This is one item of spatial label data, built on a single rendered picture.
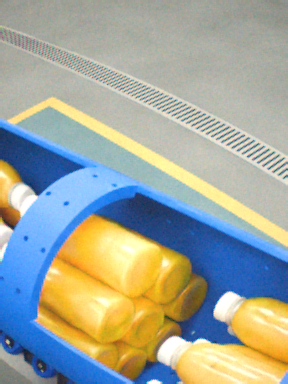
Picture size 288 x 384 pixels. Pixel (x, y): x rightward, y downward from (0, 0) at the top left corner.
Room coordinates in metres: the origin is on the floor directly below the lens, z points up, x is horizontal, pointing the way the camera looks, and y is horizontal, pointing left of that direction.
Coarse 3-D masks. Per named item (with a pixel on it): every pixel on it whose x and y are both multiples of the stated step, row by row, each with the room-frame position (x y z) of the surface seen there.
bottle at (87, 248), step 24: (96, 216) 0.77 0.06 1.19; (72, 240) 0.74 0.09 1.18; (96, 240) 0.72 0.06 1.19; (120, 240) 0.71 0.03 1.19; (144, 240) 0.72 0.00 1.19; (72, 264) 0.73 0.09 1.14; (96, 264) 0.70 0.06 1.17; (120, 264) 0.68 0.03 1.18; (144, 264) 0.70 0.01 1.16; (120, 288) 0.67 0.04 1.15; (144, 288) 0.69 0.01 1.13
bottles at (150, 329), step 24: (0, 216) 0.93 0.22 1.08; (0, 240) 0.88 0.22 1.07; (0, 264) 0.92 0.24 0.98; (192, 288) 0.75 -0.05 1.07; (48, 312) 0.70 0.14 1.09; (144, 312) 0.69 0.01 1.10; (168, 312) 0.73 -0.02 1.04; (192, 312) 0.75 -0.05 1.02; (72, 336) 0.65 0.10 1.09; (144, 336) 0.69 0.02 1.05; (168, 336) 0.72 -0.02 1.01; (96, 360) 0.62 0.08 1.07; (120, 360) 0.65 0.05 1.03; (144, 360) 0.68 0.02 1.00; (264, 360) 0.56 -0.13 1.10
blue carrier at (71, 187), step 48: (0, 144) 1.10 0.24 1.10; (48, 144) 0.90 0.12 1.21; (48, 192) 0.77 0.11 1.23; (96, 192) 0.76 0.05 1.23; (144, 192) 0.78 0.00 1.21; (48, 240) 0.69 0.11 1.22; (192, 240) 0.81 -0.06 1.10; (240, 240) 0.68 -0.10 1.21; (0, 288) 0.68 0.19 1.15; (240, 288) 0.75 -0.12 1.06; (48, 336) 0.61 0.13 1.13; (192, 336) 0.74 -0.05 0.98
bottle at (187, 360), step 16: (176, 352) 0.57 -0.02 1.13; (192, 352) 0.56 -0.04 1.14; (208, 352) 0.55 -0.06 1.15; (224, 352) 0.55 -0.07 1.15; (240, 352) 0.55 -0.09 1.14; (176, 368) 0.56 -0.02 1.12; (192, 368) 0.54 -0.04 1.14; (208, 368) 0.53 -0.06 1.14; (224, 368) 0.52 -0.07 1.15; (240, 368) 0.52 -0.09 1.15; (256, 368) 0.51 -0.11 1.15; (272, 368) 0.51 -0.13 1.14
